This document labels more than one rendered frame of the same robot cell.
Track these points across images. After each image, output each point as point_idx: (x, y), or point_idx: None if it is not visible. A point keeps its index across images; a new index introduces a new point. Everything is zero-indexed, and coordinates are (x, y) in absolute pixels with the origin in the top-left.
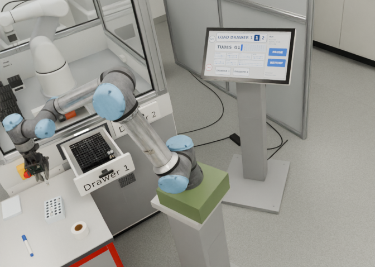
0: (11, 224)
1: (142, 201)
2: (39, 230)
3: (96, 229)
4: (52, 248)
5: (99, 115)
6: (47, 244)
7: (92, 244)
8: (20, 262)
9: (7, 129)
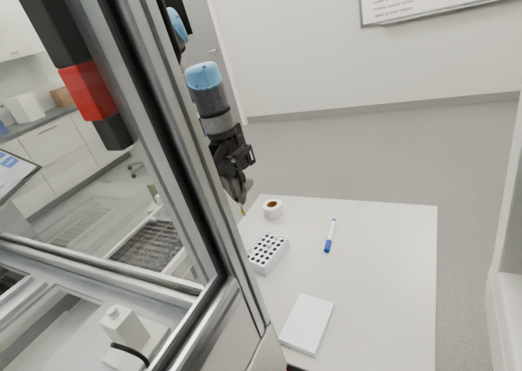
0: (328, 289)
1: None
2: (304, 246)
3: (262, 206)
4: (310, 216)
5: (186, 35)
6: (310, 223)
7: (279, 197)
8: (350, 223)
9: (220, 73)
